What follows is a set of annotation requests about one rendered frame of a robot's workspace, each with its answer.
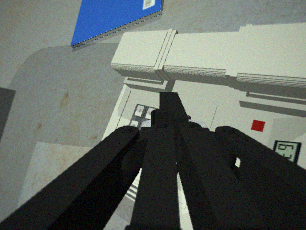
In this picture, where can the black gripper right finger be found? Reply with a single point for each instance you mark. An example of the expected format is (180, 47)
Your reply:
(266, 192)

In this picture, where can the blue notebook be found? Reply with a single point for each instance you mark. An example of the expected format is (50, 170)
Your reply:
(99, 18)

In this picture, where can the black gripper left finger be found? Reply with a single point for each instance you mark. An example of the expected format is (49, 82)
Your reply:
(85, 195)

